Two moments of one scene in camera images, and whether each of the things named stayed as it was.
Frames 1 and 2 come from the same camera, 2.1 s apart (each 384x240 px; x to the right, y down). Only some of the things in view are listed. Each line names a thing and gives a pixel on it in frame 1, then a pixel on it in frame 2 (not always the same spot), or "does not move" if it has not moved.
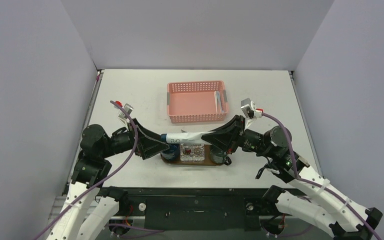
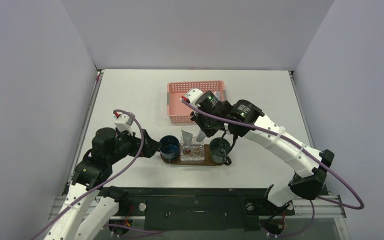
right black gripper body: x=239 y=131 -> x=203 y=125
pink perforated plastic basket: x=194 y=101 does not move
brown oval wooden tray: x=207 y=161 does not move
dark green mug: x=218 y=156 does not move
